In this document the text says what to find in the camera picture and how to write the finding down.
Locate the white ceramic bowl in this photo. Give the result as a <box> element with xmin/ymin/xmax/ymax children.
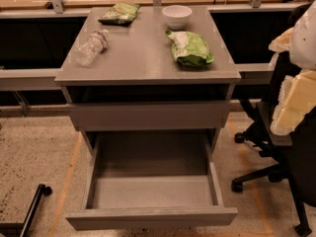
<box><xmin>162</xmin><ymin>5</ymin><xmax>193</xmax><ymax>30</ymax></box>

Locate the black rolling stand base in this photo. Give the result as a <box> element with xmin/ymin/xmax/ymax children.
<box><xmin>0</xmin><ymin>184</ymin><xmax>52</xmax><ymax>237</ymax></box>

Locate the black office chair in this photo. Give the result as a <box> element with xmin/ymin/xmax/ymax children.
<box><xmin>230</xmin><ymin>3</ymin><xmax>316</xmax><ymax>237</ymax></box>

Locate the open grey middle drawer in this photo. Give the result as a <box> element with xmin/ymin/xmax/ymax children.
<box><xmin>66</xmin><ymin>131</ymin><xmax>237</xmax><ymax>230</ymax></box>

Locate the dark green snack bag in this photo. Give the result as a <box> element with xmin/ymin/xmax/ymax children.
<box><xmin>98</xmin><ymin>3</ymin><xmax>140</xmax><ymax>26</ymax></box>

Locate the grey drawer cabinet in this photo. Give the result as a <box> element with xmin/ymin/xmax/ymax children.
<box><xmin>55</xmin><ymin>6</ymin><xmax>240</xmax><ymax>149</ymax></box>

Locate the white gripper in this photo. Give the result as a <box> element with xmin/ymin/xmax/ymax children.
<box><xmin>269</xmin><ymin>28</ymin><xmax>316</xmax><ymax>136</ymax></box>

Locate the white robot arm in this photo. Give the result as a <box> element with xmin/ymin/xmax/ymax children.
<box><xmin>269</xmin><ymin>2</ymin><xmax>316</xmax><ymax>135</ymax></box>

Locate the clear plastic water bottle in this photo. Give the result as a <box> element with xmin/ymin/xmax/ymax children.
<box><xmin>75</xmin><ymin>30</ymin><xmax>110</xmax><ymax>66</ymax></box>

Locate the closed grey top drawer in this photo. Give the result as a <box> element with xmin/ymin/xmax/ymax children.
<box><xmin>70</xmin><ymin>101</ymin><xmax>229</xmax><ymax>131</ymax></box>

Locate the green rice chip bag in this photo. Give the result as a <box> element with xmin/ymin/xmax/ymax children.
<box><xmin>165</xmin><ymin>30</ymin><xmax>214</xmax><ymax>67</ymax></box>

